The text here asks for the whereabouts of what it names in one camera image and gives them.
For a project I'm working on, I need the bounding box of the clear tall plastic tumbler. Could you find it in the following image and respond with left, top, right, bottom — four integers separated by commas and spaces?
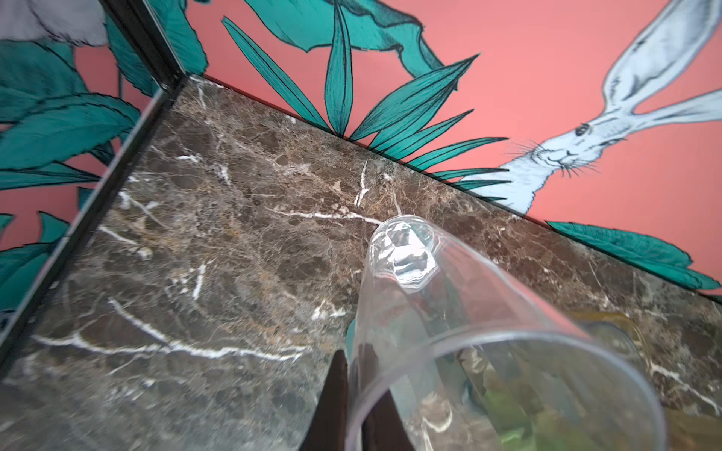
345, 215, 669, 450

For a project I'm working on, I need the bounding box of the tall green tumbler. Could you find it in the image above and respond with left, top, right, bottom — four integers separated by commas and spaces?
479, 390, 601, 450

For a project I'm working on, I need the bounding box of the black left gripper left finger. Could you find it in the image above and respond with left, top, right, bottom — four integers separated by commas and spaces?
298, 350, 349, 451

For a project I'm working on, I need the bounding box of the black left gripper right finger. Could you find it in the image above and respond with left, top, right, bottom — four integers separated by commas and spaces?
360, 343, 414, 451

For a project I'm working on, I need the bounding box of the tall amber tumbler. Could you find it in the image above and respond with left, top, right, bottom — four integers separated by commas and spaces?
569, 311, 721, 450

